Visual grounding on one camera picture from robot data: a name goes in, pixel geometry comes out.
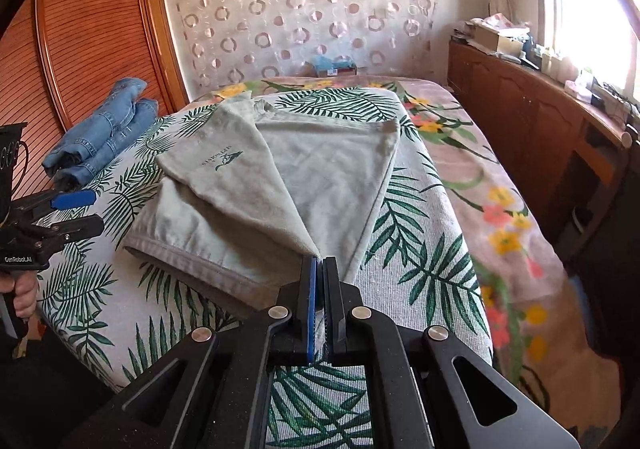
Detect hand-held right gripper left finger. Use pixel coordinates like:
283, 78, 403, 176
60, 254, 326, 449

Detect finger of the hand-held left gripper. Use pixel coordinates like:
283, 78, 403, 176
20, 190, 97, 220
30, 214, 105, 246

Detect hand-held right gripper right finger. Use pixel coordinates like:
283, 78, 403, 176
322, 256, 582, 449

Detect grey-green pants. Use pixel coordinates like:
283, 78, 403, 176
122, 86, 402, 321

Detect person's left hand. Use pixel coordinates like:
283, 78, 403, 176
0, 271, 39, 322

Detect blue jeans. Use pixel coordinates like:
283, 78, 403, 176
42, 78, 159, 186

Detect leaf print bed sheet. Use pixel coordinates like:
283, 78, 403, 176
35, 85, 494, 449

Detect person's dark clothing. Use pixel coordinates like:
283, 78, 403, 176
0, 324, 117, 449

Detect wooden slatted wardrobe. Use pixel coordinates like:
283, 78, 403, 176
0, 0, 191, 182

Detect floral blanket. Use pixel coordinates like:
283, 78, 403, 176
192, 76, 622, 430

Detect blue tissue box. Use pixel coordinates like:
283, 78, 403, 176
310, 55, 359, 78

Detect wooden side cabinet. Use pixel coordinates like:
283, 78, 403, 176
446, 36, 640, 290

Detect sheer circle pattern curtain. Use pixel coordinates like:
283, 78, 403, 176
160, 0, 493, 91

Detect white cardboard box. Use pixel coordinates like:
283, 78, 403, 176
472, 22, 527, 55

